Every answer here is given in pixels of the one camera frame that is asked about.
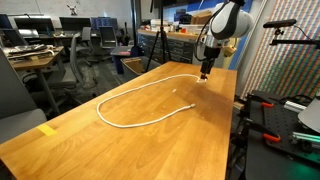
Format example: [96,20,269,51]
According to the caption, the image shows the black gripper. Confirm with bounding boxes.
[200,45,222,82]

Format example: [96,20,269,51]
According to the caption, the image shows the white rope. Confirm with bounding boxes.
[96,73,208,129]

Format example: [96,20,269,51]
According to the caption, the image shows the tan foam board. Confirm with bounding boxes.
[222,37,241,70]

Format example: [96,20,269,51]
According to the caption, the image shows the white storage box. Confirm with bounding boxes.
[179,23,201,35]

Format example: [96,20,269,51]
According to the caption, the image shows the brown cardboard box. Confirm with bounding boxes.
[190,9,213,26]

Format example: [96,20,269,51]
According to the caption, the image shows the black tripod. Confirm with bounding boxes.
[145,0,173,73]

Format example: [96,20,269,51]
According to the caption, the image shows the grey bin with cardboard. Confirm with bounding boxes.
[120,55,163,81]

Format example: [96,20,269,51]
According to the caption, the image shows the multicolour patterned panel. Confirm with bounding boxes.
[239,0,320,101]

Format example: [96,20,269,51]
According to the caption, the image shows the dark mesh office chair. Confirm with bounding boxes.
[98,25,118,51]

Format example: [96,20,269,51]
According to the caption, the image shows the black computer monitor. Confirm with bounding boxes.
[13,17,56,34]
[59,16,92,33]
[90,17,119,31]
[0,28,39,47]
[0,13,14,30]

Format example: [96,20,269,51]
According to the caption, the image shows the grey office chair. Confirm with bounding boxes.
[0,48,48,144]
[46,32,99,104]

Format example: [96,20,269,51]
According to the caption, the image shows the wooden office desk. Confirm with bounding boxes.
[3,45,66,116]

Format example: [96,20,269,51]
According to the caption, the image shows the yellow tape strip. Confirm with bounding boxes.
[36,123,58,137]

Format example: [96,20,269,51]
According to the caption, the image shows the black keyboard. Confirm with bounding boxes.
[8,43,49,56]

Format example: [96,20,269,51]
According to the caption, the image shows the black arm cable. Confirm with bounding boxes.
[194,11,216,63]

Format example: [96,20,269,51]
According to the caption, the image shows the orange handled black clamp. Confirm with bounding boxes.
[246,94,276,109]
[242,117,282,144]

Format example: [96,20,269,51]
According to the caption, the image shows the black stereo camera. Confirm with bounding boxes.
[262,18,298,29]

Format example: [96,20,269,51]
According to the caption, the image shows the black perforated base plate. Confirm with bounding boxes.
[244,89,320,180]

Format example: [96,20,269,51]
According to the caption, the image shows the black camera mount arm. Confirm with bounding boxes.
[269,28,320,50]

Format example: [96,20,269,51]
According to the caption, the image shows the aluminium extrusion rail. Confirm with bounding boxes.
[283,100,307,114]
[291,131,320,144]

